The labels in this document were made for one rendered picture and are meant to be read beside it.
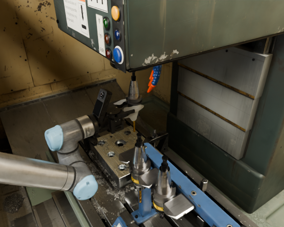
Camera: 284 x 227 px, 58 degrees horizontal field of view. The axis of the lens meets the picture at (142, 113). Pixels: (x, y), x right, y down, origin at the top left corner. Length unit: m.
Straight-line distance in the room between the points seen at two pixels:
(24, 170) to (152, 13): 0.49
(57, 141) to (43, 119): 1.02
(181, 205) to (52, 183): 0.36
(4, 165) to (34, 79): 1.25
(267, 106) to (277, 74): 0.14
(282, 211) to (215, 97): 0.72
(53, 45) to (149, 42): 1.39
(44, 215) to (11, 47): 1.03
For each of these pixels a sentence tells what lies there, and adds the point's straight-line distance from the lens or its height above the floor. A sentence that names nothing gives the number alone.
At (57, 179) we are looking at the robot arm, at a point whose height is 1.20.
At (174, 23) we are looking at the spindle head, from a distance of 0.55.
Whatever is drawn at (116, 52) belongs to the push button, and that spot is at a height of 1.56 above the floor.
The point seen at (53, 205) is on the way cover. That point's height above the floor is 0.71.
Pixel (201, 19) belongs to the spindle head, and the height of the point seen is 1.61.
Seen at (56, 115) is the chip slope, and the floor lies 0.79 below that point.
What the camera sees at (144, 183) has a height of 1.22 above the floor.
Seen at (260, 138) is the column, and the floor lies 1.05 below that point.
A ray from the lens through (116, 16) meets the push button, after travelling 0.50.
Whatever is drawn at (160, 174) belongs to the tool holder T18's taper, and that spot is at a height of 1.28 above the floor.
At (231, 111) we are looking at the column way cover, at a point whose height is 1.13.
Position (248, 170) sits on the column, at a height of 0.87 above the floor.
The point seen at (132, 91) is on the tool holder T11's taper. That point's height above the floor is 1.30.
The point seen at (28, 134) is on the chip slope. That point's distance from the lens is 1.80.
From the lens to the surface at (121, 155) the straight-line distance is 0.78.
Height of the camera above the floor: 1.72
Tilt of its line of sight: 32 degrees down
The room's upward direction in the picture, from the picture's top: straight up
